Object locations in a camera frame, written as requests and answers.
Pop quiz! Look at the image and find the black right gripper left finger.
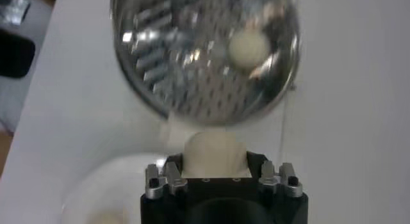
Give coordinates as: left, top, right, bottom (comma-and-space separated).
144, 153, 189, 200

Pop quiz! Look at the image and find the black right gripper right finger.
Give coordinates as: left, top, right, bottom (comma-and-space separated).
246, 151, 304, 199

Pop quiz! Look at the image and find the white steamed baozi bun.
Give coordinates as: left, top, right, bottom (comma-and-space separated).
86, 208, 131, 224
227, 29, 270, 71
183, 129, 252, 179

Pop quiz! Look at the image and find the stainless steel steamer basket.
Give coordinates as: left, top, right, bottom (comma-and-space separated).
110, 0, 302, 127

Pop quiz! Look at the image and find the round white plate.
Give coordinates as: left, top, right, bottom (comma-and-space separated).
59, 152, 170, 224

